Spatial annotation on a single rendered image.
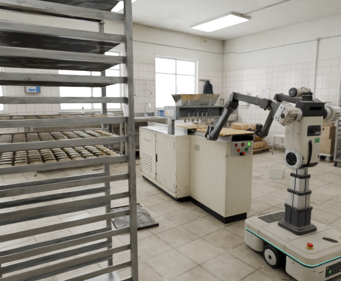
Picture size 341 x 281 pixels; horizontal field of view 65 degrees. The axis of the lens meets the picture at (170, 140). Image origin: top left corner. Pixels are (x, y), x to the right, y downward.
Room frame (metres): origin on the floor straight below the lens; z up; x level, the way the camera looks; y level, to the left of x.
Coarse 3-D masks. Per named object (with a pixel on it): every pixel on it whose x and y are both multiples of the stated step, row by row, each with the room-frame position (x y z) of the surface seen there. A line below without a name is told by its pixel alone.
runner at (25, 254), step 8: (104, 232) 1.19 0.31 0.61; (112, 232) 1.20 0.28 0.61; (120, 232) 1.22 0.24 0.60; (72, 240) 1.12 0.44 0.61; (80, 240) 1.13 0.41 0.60; (88, 240) 1.15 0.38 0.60; (96, 240) 1.17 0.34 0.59; (40, 248) 1.06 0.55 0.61; (48, 248) 1.07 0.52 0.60; (56, 248) 1.09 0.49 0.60; (64, 248) 1.10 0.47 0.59; (8, 256) 1.00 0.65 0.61; (16, 256) 1.01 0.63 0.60; (24, 256) 1.03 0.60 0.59
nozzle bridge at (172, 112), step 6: (168, 108) 3.24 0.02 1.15; (174, 108) 3.10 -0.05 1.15; (180, 108) 3.19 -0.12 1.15; (186, 108) 3.22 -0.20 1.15; (192, 108) 3.26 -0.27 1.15; (198, 108) 3.29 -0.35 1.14; (204, 108) 3.33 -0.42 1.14; (210, 108) 3.37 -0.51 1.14; (216, 108) 3.41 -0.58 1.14; (222, 108) 3.38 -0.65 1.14; (168, 114) 3.24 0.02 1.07; (174, 114) 3.10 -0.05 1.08; (180, 114) 3.19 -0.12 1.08; (186, 114) 3.22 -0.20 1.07; (192, 114) 3.26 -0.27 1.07; (204, 114) 3.33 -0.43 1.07; (216, 114) 3.41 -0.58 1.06; (168, 120) 3.24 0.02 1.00; (174, 120) 3.17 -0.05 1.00; (216, 120) 3.51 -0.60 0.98; (168, 126) 3.25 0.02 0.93; (174, 126) 3.17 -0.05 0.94; (168, 132) 3.25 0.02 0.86; (174, 132) 3.17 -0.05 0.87
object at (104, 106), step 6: (102, 30) 1.62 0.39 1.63; (102, 72) 1.62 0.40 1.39; (102, 90) 1.62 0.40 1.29; (102, 108) 1.62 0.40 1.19; (102, 126) 1.62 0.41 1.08; (108, 168) 1.63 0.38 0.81; (108, 192) 1.62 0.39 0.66; (108, 210) 1.62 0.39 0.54; (108, 222) 1.62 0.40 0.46; (108, 246) 1.62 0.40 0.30; (108, 264) 1.62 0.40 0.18
